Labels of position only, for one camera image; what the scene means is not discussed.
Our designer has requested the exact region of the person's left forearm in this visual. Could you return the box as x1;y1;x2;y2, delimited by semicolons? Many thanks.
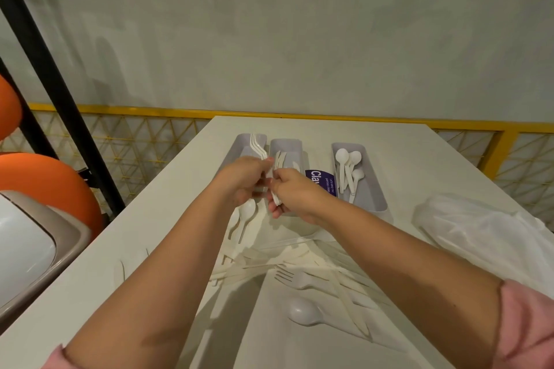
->
62;180;245;369

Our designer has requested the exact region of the person's right hand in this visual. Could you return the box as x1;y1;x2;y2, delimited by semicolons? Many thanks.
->
266;167;333;227

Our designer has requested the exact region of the black metal pole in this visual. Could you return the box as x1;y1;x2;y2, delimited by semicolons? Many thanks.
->
0;0;126;216
0;57;59;160

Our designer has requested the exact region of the orange chair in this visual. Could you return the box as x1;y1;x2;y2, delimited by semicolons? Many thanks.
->
0;74;105;240

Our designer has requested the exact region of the bunch of white plastic forks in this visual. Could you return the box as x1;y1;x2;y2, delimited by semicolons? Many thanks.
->
249;133;271;163

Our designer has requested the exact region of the grey organizer tray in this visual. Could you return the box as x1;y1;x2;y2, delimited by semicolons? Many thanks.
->
331;142;389;214
268;138;310;217
216;133;272;194

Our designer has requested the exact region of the clear plastic container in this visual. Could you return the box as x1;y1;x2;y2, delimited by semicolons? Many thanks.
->
175;229;438;369

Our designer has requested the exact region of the pile of white plastic cutlery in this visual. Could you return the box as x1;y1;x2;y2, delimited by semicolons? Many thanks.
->
208;248;390;343

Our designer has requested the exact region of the yellow metal mesh fence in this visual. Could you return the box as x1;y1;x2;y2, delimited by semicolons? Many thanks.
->
0;103;554;232

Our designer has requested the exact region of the purple label card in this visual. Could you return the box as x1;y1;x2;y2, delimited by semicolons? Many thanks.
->
305;169;338;199

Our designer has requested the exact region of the person's right forearm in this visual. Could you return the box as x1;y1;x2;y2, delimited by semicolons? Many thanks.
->
312;197;506;369

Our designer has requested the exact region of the beige bin with white lid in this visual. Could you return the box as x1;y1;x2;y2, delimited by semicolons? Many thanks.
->
0;190;93;323

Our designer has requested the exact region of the person's left hand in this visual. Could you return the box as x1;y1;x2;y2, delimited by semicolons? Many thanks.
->
213;156;274;209

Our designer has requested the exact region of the pink sleeve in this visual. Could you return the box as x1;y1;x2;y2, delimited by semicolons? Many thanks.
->
493;279;554;369
40;344;79;369

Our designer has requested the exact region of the pink right sleeve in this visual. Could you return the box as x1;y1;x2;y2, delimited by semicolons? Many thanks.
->
493;279;554;369

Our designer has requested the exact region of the clear plastic bag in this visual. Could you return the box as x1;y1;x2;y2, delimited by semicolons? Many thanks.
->
411;193;554;301

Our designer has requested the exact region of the pink left sleeve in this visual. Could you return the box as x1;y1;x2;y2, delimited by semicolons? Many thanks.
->
40;344;79;369

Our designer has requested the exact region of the white plastic fork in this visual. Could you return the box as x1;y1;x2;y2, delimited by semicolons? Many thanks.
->
264;165;283;208

